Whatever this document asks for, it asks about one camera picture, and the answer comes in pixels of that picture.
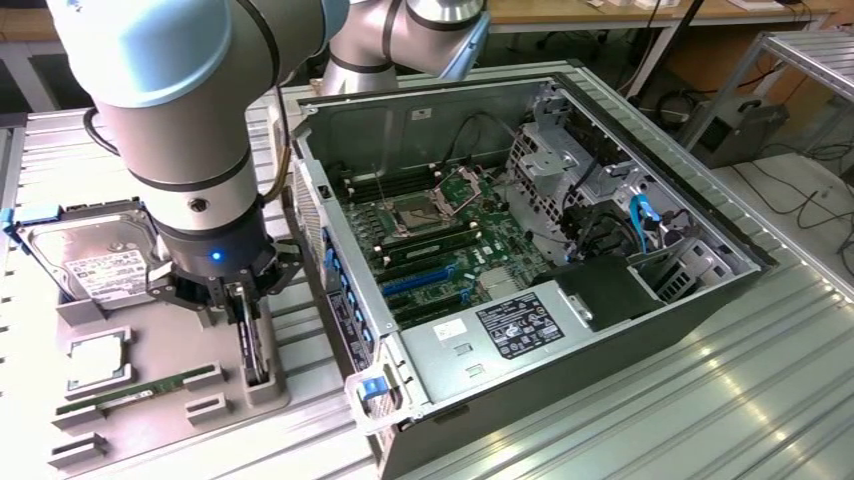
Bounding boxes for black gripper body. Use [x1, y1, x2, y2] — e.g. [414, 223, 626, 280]
[152, 202, 281, 285]

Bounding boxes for grey parts rack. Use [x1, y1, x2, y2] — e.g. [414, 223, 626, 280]
[47, 279, 294, 471]

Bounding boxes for blue expansion slot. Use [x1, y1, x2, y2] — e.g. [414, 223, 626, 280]
[378, 267, 454, 296]

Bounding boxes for silver hard disk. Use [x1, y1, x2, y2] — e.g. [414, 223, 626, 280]
[14, 199, 170, 311]

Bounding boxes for thin metal locking lever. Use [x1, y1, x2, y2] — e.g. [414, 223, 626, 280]
[373, 172, 395, 209]

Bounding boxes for RAM slot white latches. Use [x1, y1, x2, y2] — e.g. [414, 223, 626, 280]
[385, 237, 487, 267]
[346, 180, 447, 205]
[342, 172, 442, 195]
[378, 227, 482, 256]

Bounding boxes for CPU socket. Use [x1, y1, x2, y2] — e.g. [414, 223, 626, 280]
[389, 193, 443, 237]

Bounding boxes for silver CPU chip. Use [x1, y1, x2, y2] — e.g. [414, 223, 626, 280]
[66, 339, 132, 392]

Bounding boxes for long black expansion slot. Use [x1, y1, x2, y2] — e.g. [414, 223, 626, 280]
[385, 288, 469, 314]
[393, 299, 473, 324]

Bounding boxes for green RAM stick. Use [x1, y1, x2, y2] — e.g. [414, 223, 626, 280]
[54, 367, 215, 416]

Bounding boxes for blue power supply latch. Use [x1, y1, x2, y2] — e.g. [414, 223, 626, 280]
[357, 378, 391, 402]

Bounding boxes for metal socket cover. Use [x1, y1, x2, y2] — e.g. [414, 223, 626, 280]
[431, 166, 487, 207]

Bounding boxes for green motherboard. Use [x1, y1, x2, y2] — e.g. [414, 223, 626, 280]
[330, 159, 557, 331]

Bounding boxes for grey metal power supply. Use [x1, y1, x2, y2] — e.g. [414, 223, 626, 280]
[397, 278, 597, 407]

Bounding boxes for silver chipset heatsink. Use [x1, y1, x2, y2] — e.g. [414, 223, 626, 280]
[477, 272, 530, 302]

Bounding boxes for metal disk bay cage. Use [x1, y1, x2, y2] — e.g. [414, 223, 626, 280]
[503, 119, 606, 261]

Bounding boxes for open black PC case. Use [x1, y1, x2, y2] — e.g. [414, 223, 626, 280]
[283, 58, 784, 480]

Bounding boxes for black plastic shroud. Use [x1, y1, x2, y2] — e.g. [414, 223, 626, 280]
[551, 253, 661, 335]

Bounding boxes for perforated metal disk bay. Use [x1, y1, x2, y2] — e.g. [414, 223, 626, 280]
[626, 244, 736, 307]

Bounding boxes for wooden desk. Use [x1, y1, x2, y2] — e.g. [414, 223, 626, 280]
[486, 0, 842, 101]

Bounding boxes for grey equipment box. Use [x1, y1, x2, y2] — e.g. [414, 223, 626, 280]
[690, 97, 793, 169]

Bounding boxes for black yellow arm cable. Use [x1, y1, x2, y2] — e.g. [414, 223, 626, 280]
[263, 74, 298, 204]

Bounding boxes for grey power supply handle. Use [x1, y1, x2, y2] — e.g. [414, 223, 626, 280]
[342, 364, 410, 436]

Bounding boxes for thin black wire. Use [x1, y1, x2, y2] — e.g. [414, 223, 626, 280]
[447, 113, 519, 169]

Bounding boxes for black wire bundle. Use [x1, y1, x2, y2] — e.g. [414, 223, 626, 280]
[558, 203, 637, 264]

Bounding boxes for long black wire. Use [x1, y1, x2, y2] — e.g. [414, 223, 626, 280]
[559, 94, 603, 211]

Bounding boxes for blue data wire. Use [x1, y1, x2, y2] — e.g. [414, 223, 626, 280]
[625, 193, 664, 257]

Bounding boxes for coiled black cable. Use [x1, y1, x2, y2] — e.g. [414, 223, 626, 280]
[656, 89, 700, 124]

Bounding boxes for black loose cable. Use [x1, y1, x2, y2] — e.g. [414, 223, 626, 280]
[790, 184, 854, 232]

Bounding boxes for aluminium frame table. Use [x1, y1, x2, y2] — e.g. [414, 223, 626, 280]
[724, 30, 854, 166]

